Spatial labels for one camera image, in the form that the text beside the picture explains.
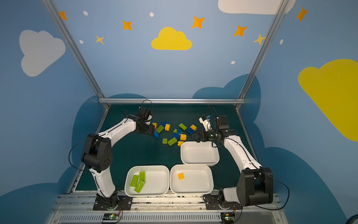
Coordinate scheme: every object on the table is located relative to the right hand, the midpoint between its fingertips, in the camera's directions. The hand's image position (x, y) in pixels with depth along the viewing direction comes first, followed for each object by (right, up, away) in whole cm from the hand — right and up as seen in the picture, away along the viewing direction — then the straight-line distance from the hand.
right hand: (198, 133), depth 84 cm
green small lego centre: (-22, -7, +15) cm, 28 cm away
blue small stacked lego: (-12, 0, +18) cm, 21 cm away
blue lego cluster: (-29, -2, +15) cm, 33 cm away
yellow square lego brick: (-1, +3, +20) cm, 21 cm away
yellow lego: (-11, -8, +14) cm, 19 cm away
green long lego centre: (-17, -7, +14) cm, 23 cm away
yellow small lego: (-11, -26, 0) cm, 28 cm away
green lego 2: (-35, -31, -4) cm, 47 cm away
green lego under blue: (-15, 0, +21) cm, 25 cm away
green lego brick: (-38, -28, -2) cm, 48 cm away
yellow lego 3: (-21, +3, +21) cm, 30 cm away
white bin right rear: (+5, -14, +11) cm, 19 cm away
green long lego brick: (-9, +3, +24) cm, 26 cm away
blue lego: (-14, -4, +18) cm, 22 cm away
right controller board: (+14, -43, -12) cm, 47 cm away
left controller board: (-47, -42, -13) cm, 64 cm away
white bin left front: (-25, -29, -1) cm, 38 cm away
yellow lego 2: (-9, -4, +17) cm, 20 cm away
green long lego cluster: (-27, +1, +20) cm, 33 cm away
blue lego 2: (-24, +6, +24) cm, 34 cm away
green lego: (-34, -26, 0) cm, 43 cm away
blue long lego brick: (-3, 0, +20) cm, 21 cm away
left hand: (-33, +2, +12) cm, 35 cm away
